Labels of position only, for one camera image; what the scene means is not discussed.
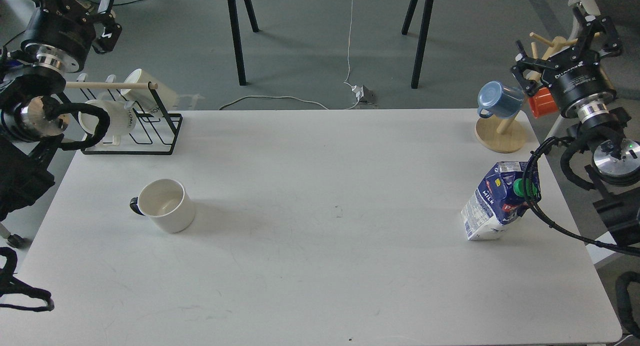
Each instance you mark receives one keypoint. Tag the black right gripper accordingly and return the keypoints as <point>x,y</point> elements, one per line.
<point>582,83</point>

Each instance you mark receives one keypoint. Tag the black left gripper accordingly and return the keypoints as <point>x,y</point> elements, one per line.
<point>62,32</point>

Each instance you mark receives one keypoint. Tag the white mug black handle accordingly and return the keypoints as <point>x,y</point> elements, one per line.
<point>167,204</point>

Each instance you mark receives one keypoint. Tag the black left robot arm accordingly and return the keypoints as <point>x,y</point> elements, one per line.
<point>34,123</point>

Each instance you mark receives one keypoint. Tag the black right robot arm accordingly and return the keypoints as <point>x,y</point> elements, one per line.
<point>598,155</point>

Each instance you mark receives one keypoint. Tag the blue white milk carton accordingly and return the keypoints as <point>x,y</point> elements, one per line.
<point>499,200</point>

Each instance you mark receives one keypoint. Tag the orange mug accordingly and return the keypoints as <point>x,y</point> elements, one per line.
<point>542,103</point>

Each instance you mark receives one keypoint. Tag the blue mug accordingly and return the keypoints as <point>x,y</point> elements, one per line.
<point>496,99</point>

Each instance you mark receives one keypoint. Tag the wooden mug tree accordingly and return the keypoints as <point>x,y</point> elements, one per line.
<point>507,135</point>

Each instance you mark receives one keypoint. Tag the white mug with lettering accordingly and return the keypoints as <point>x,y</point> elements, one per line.
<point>122,120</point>

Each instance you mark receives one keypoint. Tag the cream mug on rack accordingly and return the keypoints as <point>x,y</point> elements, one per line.
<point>144,96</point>

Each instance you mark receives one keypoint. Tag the black table leg left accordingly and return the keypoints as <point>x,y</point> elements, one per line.
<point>236,36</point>

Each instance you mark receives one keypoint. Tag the black table leg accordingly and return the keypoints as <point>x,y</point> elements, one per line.
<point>428,7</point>
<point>236,36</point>

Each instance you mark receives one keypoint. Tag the black table leg right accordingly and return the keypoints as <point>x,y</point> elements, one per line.
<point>428,7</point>

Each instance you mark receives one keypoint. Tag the white power adapter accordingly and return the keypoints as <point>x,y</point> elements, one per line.
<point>363,95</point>

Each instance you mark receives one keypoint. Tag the black wire mug rack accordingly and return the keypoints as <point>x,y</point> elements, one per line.
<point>152,135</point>

